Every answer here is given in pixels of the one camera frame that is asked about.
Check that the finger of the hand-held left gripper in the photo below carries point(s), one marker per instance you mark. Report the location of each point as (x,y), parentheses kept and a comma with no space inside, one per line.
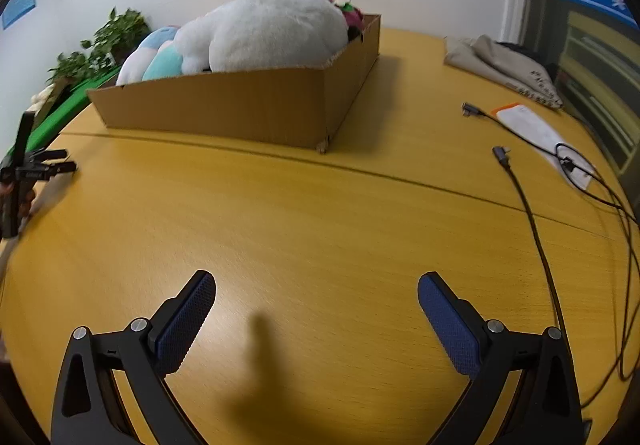
(60,169)
(52,155)

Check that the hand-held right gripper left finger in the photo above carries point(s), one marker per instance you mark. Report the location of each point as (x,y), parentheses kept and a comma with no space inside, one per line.
(182,325)

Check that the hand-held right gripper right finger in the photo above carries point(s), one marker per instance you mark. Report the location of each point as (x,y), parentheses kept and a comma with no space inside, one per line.
(450,330)

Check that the brown cardboard box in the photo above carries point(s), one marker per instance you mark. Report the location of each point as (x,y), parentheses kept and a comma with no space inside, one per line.
(225,105)

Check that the green board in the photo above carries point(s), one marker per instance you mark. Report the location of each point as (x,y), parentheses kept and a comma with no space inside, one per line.
(65,110)

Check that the green potted plant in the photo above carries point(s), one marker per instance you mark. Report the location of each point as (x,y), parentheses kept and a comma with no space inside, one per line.
(72,66)
(120,31)

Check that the light blue plush toy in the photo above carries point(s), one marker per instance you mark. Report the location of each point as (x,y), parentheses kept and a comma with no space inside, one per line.
(132,62)

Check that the white pouch with orange edge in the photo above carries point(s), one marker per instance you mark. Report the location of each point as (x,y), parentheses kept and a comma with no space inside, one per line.
(535,132)

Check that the large white plush toy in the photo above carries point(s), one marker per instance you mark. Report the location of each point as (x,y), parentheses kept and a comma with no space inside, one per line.
(265,25)

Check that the beige cloth bag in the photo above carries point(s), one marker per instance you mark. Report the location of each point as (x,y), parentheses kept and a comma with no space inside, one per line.
(500,67)

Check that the bright pink plush toy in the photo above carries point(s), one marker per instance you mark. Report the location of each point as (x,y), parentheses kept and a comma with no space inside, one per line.
(353,16)

